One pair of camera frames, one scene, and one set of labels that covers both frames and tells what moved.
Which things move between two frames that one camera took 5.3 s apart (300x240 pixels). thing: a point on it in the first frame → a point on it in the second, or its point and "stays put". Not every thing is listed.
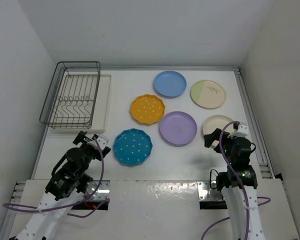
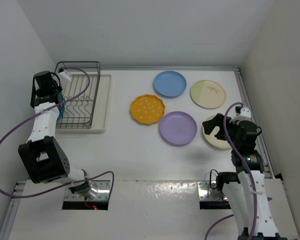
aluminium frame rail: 265,168 stays put
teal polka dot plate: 132,147 → 61,107
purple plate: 178,128 stays put
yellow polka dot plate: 147,109 stays put
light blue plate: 169,84 stays put
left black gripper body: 89,151 → 56,88
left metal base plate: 102,193 stays put
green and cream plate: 208,94 stays put
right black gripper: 209,138 → 209,125
